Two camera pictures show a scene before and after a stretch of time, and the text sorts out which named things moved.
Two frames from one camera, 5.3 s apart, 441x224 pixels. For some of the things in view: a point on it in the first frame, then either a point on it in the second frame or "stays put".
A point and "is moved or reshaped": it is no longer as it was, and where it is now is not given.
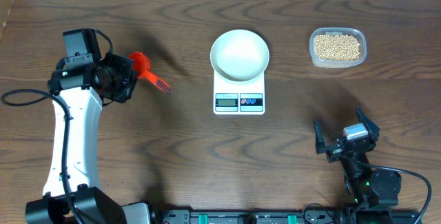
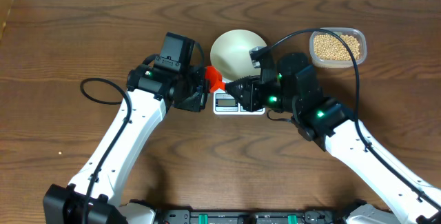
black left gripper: x=130 y=73 → x=198 y=100
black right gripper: x=334 y=151 → x=248 y=99
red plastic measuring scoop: x=142 y=65 is moved or reshaped
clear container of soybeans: x=334 y=47 stays put
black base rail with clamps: x=355 y=216 stays put
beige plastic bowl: x=240 y=56 stays put
